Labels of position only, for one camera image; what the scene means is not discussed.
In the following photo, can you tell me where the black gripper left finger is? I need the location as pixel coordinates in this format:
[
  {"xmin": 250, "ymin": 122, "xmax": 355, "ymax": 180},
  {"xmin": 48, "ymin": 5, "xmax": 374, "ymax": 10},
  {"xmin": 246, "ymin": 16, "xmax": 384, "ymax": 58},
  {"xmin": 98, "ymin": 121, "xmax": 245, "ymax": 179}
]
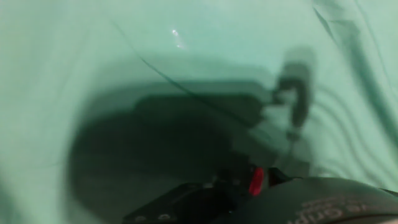
[{"xmin": 123, "ymin": 161, "xmax": 257, "ymax": 224}]

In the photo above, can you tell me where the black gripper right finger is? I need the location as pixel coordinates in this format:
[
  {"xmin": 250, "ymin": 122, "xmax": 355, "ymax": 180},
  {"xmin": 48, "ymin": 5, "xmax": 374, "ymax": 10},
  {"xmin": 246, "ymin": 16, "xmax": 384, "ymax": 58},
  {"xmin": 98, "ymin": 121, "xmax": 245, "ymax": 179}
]
[{"xmin": 267, "ymin": 167, "xmax": 295, "ymax": 187}]

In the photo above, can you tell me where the red clothespin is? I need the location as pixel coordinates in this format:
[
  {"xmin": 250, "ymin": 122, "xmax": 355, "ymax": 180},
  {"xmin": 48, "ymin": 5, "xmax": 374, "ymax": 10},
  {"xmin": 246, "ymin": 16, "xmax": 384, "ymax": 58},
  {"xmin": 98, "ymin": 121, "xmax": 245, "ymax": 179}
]
[{"xmin": 248, "ymin": 167, "xmax": 265, "ymax": 197}]

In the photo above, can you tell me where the green cloth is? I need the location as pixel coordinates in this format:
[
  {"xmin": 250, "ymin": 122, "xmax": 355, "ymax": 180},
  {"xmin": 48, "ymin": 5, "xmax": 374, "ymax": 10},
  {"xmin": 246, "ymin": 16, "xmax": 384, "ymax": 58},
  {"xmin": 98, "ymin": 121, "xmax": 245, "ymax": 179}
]
[{"xmin": 0, "ymin": 0, "xmax": 398, "ymax": 224}]

